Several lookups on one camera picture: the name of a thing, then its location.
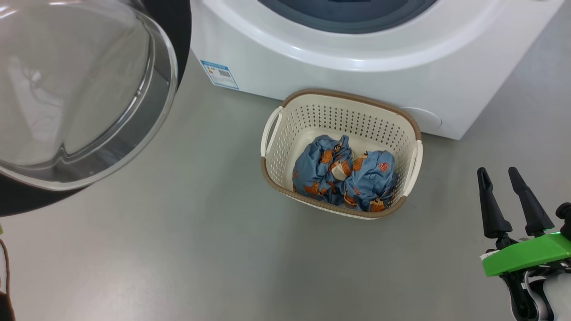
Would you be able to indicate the white front-load washing machine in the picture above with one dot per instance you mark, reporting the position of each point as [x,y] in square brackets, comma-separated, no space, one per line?
[357,58]

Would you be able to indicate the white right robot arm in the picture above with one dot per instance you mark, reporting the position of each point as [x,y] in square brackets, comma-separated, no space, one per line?
[563,298]

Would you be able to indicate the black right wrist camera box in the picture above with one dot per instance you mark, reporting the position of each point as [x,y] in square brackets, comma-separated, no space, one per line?
[565,218]

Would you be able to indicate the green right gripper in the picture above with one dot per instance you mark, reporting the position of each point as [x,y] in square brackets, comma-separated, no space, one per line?
[526,256]

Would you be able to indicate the cream perforated laundry basket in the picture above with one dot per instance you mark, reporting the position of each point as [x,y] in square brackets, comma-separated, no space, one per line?
[312,116]

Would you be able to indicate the round glass washer door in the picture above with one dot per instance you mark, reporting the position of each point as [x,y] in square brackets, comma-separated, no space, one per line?
[89,111]

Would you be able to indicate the blue garment with orange print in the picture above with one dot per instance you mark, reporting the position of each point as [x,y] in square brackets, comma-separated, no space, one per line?
[312,165]
[370,178]

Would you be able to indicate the blue energy label sticker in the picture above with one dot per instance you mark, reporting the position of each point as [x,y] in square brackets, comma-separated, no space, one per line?
[218,75]

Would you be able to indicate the round white drain filter cover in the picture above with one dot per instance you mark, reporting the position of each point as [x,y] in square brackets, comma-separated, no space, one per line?
[424,119]

